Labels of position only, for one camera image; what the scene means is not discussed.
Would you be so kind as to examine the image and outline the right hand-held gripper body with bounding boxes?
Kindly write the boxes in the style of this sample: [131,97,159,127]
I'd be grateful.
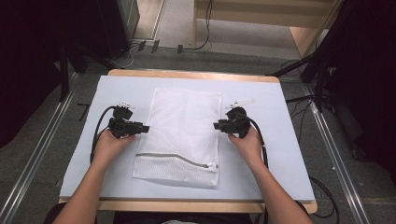
[219,98,257,139]

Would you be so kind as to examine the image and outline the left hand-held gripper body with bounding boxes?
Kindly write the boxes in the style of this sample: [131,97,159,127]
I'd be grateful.
[107,103,139,140]

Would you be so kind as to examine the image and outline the white mesh laundry bag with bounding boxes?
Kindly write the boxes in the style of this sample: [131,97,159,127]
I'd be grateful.
[132,87,223,189]

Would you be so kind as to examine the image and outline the person's left hand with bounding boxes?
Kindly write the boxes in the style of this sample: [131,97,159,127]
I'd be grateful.
[92,127,138,170]

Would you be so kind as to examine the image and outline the person's right hand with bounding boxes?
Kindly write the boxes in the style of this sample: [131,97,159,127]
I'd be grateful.
[227,125,266,168]

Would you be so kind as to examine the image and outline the pale blue table sheet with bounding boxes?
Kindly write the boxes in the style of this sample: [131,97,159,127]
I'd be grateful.
[59,75,317,203]

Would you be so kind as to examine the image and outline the wooden table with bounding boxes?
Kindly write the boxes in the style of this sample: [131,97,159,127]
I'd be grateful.
[59,68,318,215]

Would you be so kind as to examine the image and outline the person's dark clothing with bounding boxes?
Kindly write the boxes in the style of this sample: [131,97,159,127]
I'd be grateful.
[43,199,314,224]

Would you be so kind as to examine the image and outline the black metal stand with struts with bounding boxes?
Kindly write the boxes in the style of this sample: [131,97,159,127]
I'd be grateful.
[264,50,335,114]

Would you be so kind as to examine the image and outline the black cabinet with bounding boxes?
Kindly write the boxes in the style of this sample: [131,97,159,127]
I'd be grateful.
[92,0,141,61]

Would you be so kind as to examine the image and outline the light wooden desk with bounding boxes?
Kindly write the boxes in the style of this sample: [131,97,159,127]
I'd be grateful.
[191,0,344,59]

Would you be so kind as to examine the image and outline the left hand-held gripper black cable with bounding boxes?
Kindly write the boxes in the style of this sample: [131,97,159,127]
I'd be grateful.
[89,105,119,164]

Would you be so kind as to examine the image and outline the hand-held gripper black cable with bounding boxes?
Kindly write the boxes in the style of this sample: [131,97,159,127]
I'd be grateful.
[89,105,119,164]
[247,117,271,171]

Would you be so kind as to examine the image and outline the right hand-held gripper black cable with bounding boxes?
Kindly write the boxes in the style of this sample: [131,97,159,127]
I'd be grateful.
[247,117,271,171]

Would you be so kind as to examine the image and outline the black floor cables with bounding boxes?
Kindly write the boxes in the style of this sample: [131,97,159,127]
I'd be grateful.
[285,94,315,145]

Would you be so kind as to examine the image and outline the metal floor rail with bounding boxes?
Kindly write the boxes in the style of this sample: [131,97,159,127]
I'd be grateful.
[302,83,372,224]
[0,72,79,224]

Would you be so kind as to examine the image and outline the thin black hanging cable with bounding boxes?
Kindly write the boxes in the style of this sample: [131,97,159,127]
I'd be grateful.
[182,0,215,52]

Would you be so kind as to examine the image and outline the black floor cable loop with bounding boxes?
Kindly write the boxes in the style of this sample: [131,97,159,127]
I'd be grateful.
[308,175,340,219]

